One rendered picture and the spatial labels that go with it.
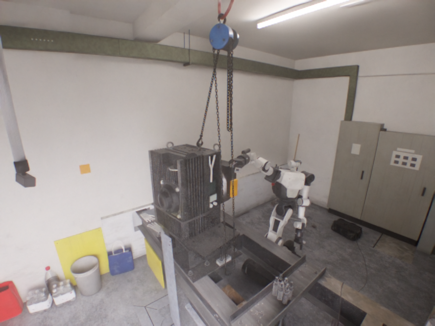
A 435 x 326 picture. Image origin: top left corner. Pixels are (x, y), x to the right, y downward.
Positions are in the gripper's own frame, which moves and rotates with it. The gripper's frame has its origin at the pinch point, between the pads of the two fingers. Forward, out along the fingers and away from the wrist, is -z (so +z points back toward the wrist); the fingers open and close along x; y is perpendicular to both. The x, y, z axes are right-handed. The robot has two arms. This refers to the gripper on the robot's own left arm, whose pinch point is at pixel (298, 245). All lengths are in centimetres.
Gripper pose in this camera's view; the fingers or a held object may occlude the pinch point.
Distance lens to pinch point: 253.1
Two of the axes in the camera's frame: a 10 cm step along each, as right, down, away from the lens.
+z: 1.0, -9.9, 0.5
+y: 9.6, 1.1, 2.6
